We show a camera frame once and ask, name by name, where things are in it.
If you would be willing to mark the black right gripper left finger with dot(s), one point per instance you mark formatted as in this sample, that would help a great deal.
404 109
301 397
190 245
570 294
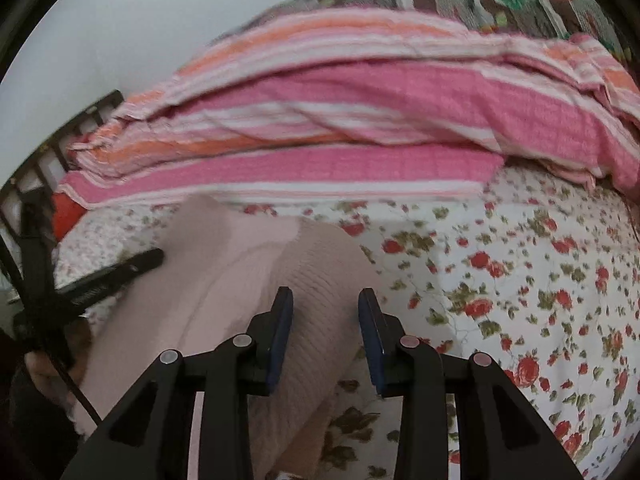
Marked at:
184 401

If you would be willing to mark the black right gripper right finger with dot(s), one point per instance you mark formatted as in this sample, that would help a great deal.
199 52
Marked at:
500 434

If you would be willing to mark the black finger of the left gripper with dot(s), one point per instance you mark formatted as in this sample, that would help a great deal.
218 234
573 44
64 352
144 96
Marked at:
99 285

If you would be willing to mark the light pink knit sweater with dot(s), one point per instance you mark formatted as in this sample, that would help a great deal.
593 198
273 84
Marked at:
221 268

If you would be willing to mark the red pillow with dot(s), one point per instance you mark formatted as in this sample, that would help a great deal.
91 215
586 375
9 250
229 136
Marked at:
66 215

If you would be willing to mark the pink striped quilt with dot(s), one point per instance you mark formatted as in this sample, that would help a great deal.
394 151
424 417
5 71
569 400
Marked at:
364 103

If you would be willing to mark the dark patterned blanket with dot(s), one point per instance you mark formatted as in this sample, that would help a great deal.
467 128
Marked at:
532 18

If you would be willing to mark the dark wooden bed frame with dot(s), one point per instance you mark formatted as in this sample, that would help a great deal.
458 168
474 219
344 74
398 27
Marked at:
48 165

